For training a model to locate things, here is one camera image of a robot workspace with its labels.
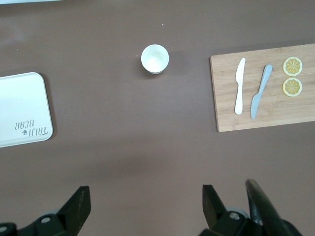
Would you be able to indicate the white plastic cup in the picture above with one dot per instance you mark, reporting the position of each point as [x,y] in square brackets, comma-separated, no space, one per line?
[155,60]

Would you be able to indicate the grey plastic knife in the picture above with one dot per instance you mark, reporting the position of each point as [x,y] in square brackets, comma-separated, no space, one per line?
[254,103]

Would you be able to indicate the white plastic knife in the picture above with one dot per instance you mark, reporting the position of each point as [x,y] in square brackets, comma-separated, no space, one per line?
[239,98]

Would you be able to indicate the brown table cover mat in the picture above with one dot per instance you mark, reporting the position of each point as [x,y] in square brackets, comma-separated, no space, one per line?
[123,123]

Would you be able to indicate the yellow lemon slice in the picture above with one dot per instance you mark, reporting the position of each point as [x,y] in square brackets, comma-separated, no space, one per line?
[292,66]
[292,87]

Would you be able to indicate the bamboo cutting board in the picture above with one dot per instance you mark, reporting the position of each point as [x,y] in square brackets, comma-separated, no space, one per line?
[270,118]

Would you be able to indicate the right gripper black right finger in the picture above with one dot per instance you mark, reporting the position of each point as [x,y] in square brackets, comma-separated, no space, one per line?
[216,218]

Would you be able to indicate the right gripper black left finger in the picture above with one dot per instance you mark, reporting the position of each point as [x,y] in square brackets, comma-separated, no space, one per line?
[71,216]

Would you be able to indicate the cream bear print tray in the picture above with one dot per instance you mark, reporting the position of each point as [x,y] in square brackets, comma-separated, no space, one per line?
[22,103]

